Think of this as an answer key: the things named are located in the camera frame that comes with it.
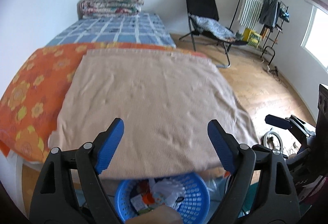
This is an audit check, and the green white milk carton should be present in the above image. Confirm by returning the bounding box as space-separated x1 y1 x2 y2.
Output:
130 194 152 215

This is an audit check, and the white plastic bag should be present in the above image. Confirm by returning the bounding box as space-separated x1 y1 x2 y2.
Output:
151 178 186 210

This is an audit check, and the blue plastic trash basket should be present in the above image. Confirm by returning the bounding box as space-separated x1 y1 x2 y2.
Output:
115 173 210 223

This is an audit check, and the gloved left hand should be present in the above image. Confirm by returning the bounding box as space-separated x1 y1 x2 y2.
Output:
125 205 183 224

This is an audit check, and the window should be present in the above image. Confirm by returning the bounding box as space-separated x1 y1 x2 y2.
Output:
301 6 328 71

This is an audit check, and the yellow crate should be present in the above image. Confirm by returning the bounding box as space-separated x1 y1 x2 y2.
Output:
242 28 262 48

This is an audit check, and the orange floral bedsheet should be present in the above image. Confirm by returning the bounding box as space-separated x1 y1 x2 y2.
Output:
1 42 205 163

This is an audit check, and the dark hanging jacket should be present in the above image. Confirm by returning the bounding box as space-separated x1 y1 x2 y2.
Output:
259 0 279 28

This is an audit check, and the black clothes rack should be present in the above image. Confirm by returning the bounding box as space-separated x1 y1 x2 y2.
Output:
230 0 290 66

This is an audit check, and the white radiator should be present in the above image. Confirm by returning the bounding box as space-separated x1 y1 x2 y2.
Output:
238 0 264 30

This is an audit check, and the beige blanket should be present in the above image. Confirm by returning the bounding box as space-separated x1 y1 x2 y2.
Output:
48 48 259 179

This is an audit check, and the blue striped chair cushion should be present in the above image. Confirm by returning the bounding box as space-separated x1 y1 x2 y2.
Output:
189 15 236 42

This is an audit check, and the black folding chair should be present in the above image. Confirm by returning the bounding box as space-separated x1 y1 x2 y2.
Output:
179 0 247 69

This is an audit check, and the blue checkered bedsheet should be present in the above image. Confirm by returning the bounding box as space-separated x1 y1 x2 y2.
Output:
47 12 176 48

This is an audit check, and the folded floral quilt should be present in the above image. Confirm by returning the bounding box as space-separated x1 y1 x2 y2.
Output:
78 0 144 17

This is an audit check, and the white ring object on floor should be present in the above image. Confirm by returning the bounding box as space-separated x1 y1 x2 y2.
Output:
261 129 284 153

